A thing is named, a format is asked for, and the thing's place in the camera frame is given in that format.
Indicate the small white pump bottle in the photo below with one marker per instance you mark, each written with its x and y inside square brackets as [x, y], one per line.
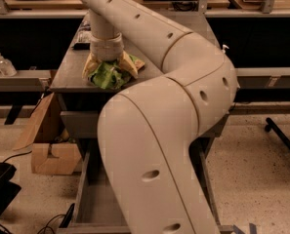
[225, 48]

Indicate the cardboard box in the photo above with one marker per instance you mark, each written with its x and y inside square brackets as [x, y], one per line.
[51, 152]

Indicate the open grey middle drawer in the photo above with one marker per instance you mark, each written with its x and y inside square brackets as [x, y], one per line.
[96, 210]

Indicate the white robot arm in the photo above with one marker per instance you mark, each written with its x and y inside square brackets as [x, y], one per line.
[144, 132]

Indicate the green rice chip bag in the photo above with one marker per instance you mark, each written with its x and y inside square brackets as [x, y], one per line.
[110, 76]

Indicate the grey drawer cabinet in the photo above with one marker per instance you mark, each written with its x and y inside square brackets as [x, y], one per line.
[77, 94]

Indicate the grey metal shelf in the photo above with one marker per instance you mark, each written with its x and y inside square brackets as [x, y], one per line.
[26, 81]

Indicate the black cart leg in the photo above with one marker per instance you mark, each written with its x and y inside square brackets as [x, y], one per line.
[271, 126]

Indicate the blue white snack bag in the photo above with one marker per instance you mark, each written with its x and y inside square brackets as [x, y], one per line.
[83, 36]

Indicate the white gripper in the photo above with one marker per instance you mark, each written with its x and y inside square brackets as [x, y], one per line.
[106, 50]

